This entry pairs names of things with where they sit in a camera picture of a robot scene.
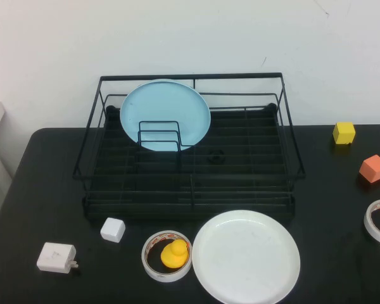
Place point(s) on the white plate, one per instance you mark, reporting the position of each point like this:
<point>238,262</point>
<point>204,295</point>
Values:
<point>245,256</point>

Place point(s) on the light blue plate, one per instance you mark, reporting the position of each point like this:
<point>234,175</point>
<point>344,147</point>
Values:
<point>164,107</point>

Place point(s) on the black drip tray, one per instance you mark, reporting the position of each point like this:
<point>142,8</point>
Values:
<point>240,164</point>

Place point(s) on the yellow rubber duck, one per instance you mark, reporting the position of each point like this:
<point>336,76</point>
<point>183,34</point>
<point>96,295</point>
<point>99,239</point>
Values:
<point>172,256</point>

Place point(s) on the white cube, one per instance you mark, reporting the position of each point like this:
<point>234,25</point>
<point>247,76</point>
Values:
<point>112,229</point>

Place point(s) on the white tape roll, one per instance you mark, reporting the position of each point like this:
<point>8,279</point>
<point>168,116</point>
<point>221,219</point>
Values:
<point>367,225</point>
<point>166,277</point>

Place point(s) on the yellow cube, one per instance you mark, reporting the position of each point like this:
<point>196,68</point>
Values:
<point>344,133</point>

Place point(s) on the white power adapter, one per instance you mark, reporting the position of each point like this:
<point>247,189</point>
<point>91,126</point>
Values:
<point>55,256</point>

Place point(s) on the orange cube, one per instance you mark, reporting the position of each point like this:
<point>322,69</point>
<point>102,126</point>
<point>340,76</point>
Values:
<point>373,168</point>

